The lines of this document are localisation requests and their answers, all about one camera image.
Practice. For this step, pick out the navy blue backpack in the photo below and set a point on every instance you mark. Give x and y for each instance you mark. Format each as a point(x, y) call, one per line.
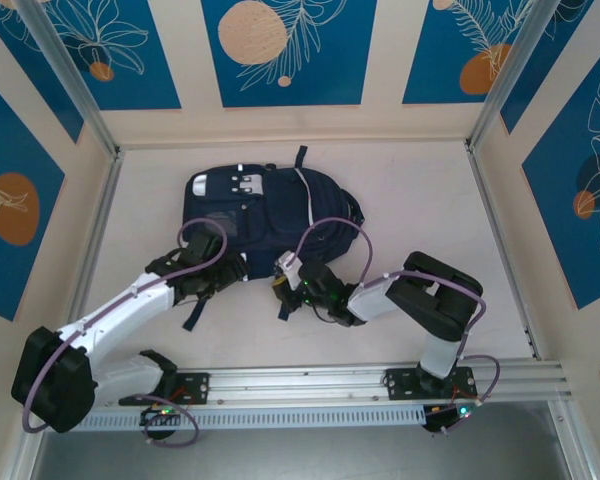
point(260, 200)

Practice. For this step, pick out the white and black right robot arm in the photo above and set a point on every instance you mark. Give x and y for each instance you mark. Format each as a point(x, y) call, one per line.
point(430, 300)

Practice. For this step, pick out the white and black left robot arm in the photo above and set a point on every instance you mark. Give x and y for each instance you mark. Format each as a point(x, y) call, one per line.
point(115, 305)

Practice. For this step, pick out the black controller board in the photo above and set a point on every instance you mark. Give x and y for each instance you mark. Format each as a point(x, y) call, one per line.
point(155, 417)
point(440, 420)

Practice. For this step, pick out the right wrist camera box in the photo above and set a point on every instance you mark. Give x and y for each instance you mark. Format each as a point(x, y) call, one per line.
point(290, 265)

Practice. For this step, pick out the aluminium mounting rail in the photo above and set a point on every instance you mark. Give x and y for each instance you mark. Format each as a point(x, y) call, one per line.
point(300, 385)

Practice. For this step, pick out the aluminium side rail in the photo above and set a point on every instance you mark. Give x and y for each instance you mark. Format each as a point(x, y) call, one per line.
point(490, 210)
point(102, 210)

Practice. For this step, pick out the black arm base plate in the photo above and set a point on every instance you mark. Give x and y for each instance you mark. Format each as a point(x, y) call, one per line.
point(195, 387)
point(400, 385)

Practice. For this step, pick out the aluminium frame post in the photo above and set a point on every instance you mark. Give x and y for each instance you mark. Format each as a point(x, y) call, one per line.
point(70, 75)
point(510, 65)

